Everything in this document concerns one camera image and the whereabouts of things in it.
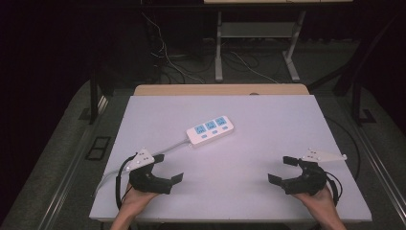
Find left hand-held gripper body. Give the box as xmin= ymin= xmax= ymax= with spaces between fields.
xmin=126 ymin=147 xmax=173 ymax=196

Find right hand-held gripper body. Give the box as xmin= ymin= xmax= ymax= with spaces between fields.
xmin=282 ymin=148 xmax=349 ymax=196

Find white power strip blue sockets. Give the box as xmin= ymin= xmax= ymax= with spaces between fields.
xmin=186 ymin=115 xmax=236 ymax=149

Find person's right hand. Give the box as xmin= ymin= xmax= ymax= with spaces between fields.
xmin=291 ymin=184 xmax=337 ymax=213

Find person's left hand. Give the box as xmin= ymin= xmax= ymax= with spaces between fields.
xmin=119 ymin=183 xmax=161 ymax=211

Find black metal stand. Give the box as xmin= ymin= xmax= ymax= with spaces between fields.
xmin=350 ymin=76 xmax=378 ymax=127

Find white power strip cable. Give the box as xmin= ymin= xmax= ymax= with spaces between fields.
xmin=91 ymin=138 xmax=193 ymax=197

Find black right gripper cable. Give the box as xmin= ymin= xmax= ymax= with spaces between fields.
xmin=325 ymin=172 xmax=344 ymax=207

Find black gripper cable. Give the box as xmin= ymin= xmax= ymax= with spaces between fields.
xmin=115 ymin=154 xmax=138 ymax=211
xmin=325 ymin=172 xmax=344 ymax=207

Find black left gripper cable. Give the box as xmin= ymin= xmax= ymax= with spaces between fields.
xmin=115 ymin=154 xmax=138 ymax=211

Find black rectangular floor frame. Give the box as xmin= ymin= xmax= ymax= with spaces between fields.
xmin=84 ymin=135 xmax=112 ymax=162

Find thin black floor cable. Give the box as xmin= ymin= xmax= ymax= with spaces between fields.
xmin=324 ymin=116 xmax=362 ymax=180

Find aluminium floor rail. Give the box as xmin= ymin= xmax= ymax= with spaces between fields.
xmin=338 ymin=102 xmax=406 ymax=221
xmin=37 ymin=95 xmax=110 ymax=230

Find white floor cable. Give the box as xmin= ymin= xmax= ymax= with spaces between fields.
xmin=141 ymin=11 xmax=206 ymax=85
xmin=229 ymin=51 xmax=280 ymax=85

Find white metal desk frame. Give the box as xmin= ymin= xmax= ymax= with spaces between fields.
xmin=202 ymin=0 xmax=354 ymax=83

